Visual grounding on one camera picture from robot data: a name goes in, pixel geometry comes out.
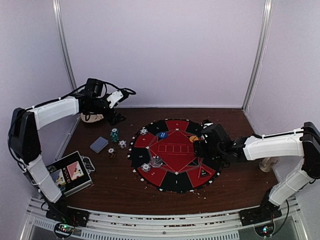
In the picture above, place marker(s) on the blue small blind button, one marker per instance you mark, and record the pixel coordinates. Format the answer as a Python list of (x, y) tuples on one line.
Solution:
[(162, 135)]

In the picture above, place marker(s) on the blue white poker chip stack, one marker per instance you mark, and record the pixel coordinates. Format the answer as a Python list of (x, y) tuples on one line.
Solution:
[(122, 144)]

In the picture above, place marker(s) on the black triangle all-in marker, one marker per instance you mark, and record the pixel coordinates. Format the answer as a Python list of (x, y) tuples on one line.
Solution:
[(203, 173)]

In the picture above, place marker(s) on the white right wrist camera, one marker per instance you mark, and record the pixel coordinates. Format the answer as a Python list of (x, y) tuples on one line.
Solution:
[(206, 123)]

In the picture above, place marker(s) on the green poker chip stack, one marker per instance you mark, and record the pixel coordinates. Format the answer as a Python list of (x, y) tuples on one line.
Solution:
[(114, 134)]

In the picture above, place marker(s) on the cream ceramic mug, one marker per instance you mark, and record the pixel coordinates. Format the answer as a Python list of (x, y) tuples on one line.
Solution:
[(267, 163)]

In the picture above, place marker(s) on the blue playing card deck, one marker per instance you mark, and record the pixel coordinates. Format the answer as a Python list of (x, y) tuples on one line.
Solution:
[(99, 144)]

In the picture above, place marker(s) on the aluminium frame post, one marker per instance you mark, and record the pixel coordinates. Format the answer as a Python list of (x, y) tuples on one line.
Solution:
[(261, 47), (63, 43)]

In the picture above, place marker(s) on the right aluminium frame post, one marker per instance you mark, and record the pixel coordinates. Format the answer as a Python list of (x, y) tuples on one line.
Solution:
[(261, 47)]

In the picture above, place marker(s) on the aluminium poker case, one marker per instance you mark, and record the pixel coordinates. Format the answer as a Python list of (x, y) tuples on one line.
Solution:
[(64, 177)]

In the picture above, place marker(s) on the round red black poker mat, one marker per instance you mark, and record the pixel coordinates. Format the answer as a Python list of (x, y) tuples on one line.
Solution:
[(180, 169)]

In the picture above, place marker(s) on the orange big blind button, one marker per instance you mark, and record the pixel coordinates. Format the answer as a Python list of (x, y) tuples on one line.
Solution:
[(193, 138)]

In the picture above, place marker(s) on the front aluminium rail base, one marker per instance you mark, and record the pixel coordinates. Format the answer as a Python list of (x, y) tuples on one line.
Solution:
[(223, 225)]

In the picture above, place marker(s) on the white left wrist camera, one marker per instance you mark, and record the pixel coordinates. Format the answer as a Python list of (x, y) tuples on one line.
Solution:
[(115, 98)]

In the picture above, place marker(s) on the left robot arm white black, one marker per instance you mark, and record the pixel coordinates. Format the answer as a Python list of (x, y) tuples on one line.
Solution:
[(23, 140)]

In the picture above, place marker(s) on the round wooden plate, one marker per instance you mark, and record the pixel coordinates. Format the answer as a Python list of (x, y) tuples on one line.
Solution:
[(91, 118)]

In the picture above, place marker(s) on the left aluminium frame post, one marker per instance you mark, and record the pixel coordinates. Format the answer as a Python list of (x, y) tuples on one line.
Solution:
[(63, 43)]

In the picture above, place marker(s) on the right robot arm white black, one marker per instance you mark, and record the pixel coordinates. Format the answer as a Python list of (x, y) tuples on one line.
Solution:
[(301, 142)]

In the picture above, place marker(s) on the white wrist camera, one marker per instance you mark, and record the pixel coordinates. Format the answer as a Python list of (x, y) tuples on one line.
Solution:
[(115, 98), (206, 123)]

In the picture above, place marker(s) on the clear acrylic dealer button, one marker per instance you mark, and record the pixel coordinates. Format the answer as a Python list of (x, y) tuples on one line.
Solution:
[(156, 161)]

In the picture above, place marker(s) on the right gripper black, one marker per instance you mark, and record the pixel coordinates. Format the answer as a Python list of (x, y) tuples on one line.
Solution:
[(198, 149)]

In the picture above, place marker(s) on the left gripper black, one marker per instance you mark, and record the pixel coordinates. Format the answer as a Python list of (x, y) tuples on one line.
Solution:
[(108, 117)]

